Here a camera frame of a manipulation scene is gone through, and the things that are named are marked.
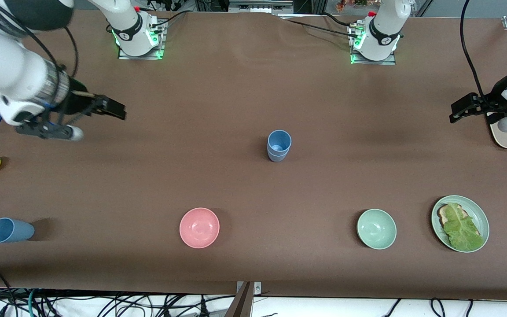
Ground blue plastic cup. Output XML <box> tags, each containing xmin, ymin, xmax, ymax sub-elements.
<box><xmin>267</xmin><ymin>129</ymin><xmax>292</xmax><ymax>155</ymax></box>
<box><xmin>0</xmin><ymin>217</ymin><xmax>35</xmax><ymax>243</ymax></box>
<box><xmin>267</xmin><ymin>147</ymin><xmax>290</xmax><ymax>163</ymax></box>

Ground light green plate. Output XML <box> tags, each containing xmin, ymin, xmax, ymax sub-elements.
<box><xmin>431</xmin><ymin>195</ymin><xmax>490</xmax><ymax>253</ymax></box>

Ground toasted bread slice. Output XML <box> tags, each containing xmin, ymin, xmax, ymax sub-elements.
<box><xmin>438</xmin><ymin>204</ymin><xmax>470</xmax><ymax>229</ymax></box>

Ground green lettuce leaf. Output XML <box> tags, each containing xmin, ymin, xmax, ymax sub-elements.
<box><xmin>444</xmin><ymin>203</ymin><xmax>485</xmax><ymax>251</ymax></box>

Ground pink bowl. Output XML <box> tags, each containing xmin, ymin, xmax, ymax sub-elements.
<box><xmin>179</xmin><ymin>207</ymin><xmax>220</xmax><ymax>249</ymax></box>

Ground light green bowl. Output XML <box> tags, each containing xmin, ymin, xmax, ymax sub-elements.
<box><xmin>356</xmin><ymin>209</ymin><xmax>397</xmax><ymax>250</ymax></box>

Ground grey metal box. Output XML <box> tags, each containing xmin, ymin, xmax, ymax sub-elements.
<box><xmin>228</xmin><ymin>0</ymin><xmax>294</xmax><ymax>14</ymax></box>

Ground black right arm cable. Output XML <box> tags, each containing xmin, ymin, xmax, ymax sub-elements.
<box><xmin>0</xmin><ymin>0</ymin><xmax>80</xmax><ymax>128</ymax></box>

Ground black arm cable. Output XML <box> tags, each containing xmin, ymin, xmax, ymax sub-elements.
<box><xmin>0</xmin><ymin>0</ymin><xmax>80</xmax><ymax>128</ymax></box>
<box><xmin>459</xmin><ymin>0</ymin><xmax>485</xmax><ymax>104</ymax></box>

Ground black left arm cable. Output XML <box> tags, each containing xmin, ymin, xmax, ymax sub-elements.
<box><xmin>459</xmin><ymin>0</ymin><xmax>485</xmax><ymax>104</ymax></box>

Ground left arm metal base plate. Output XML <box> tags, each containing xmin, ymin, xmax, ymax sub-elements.
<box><xmin>349</xmin><ymin>22</ymin><xmax>397</xmax><ymax>66</ymax></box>

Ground black cable on table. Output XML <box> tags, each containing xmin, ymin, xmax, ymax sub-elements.
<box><xmin>276</xmin><ymin>12</ymin><xmax>360</xmax><ymax>38</ymax></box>
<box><xmin>150</xmin><ymin>10</ymin><xmax>189</xmax><ymax>33</ymax></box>

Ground green cable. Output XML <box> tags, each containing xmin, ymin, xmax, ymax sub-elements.
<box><xmin>27</xmin><ymin>290</ymin><xmax>39</xmax><ymax>317</ymax></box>

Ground tangled black cables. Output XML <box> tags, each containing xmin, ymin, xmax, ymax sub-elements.
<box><xmin>38</xmin><ymin>293</ymin><xmax>236</xmax><ymax>317</ymax></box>

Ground silver table bracket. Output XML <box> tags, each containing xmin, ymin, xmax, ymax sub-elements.
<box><xmin>236</xmin><ymin>281</ymin><xmax>262</xmax><ymax>295</ymax></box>

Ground dark support post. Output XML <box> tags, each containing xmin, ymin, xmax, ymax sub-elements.
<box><xmin>225</xmin><ymin>282</ymin><xmax>254</xmax><ymax>317</ymax></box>

